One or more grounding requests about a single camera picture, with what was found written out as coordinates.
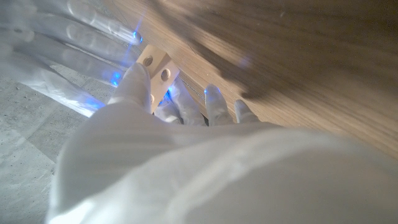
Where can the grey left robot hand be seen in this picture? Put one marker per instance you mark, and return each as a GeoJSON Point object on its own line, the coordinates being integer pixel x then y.
{"type": "Point", "coordinates": [202, 174]}

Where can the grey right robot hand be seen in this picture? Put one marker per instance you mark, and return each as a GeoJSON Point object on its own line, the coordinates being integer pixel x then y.
{"type": "Point", "coordinates": [62, 46]}

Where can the wooden block with holes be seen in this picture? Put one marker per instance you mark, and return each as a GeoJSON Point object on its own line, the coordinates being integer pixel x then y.
{"type": "Point", "coordinates": [157, 74]}

